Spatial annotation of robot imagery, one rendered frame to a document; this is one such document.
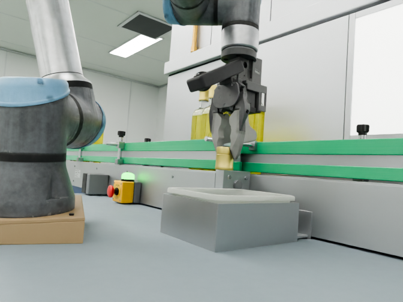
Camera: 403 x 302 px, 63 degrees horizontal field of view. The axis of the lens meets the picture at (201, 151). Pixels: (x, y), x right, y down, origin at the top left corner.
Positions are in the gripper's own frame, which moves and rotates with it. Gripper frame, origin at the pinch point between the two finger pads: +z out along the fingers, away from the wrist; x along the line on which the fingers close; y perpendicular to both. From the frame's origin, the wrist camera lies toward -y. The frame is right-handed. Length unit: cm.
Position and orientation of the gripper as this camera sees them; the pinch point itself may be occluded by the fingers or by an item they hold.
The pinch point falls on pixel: (225, 151)
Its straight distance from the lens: 63.8
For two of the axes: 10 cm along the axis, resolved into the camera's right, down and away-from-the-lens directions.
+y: 7.7, 0.9, 6.3
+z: -0.6, 10.0, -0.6
